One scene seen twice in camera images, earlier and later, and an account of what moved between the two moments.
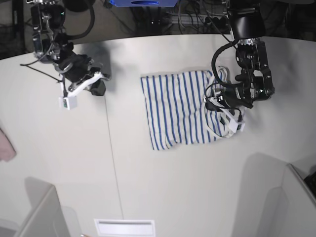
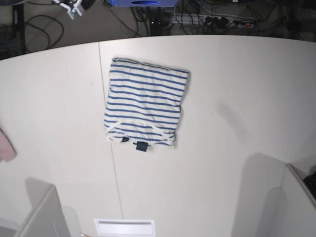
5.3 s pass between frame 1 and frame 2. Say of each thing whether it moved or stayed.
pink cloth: stayed
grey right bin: stayed
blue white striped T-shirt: moved
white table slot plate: stayed
